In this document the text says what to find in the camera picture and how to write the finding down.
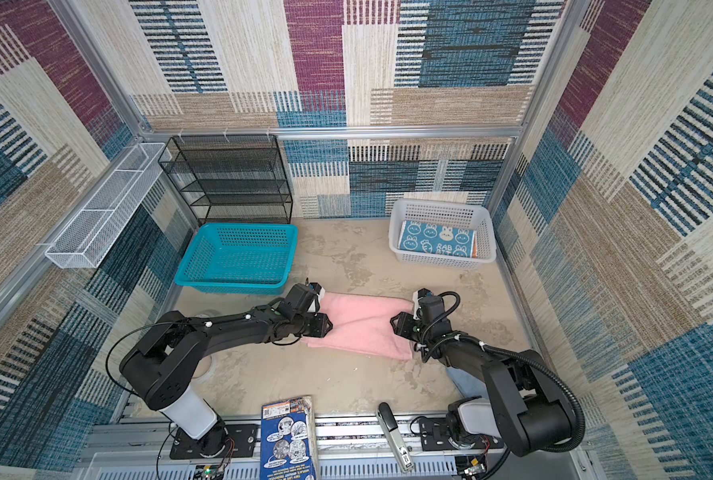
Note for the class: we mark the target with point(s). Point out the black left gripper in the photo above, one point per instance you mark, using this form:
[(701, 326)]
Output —
[(321, 329)]

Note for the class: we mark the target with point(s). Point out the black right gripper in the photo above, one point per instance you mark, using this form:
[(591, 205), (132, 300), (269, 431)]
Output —
[(403, 328)]

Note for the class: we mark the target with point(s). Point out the pink terry towel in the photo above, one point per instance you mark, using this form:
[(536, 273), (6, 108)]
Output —
[(362, 324)]

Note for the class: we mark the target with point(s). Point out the blue bunny pattern towel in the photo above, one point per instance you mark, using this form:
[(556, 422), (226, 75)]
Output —
[(438, 239)]

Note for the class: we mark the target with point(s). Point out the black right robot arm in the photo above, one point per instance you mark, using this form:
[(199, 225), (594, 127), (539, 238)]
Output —
[(534, 409)]

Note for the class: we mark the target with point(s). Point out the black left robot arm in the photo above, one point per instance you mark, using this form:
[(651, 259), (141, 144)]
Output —
[(161, 365)]

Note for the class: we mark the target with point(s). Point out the teal plastic basket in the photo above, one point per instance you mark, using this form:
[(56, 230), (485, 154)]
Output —
[(239, 258)]

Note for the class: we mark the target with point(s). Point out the black silver stapler tool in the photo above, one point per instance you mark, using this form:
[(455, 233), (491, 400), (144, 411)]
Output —
[(396, 442)]

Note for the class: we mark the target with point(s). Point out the white plastic basket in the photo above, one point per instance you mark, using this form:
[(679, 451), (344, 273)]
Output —
[(456, 215)]

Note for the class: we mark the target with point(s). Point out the blue printed package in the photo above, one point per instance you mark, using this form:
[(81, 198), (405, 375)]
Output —
[(288, 440)]

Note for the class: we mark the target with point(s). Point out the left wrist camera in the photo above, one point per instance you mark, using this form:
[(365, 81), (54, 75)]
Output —
[(319, 293)]

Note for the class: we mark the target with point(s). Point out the black wire shelf rack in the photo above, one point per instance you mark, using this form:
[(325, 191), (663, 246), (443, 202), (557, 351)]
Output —
[(230, 178)]

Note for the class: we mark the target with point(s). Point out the white wire mesh tray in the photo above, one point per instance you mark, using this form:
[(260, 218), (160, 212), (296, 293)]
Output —
[(90, 235)]

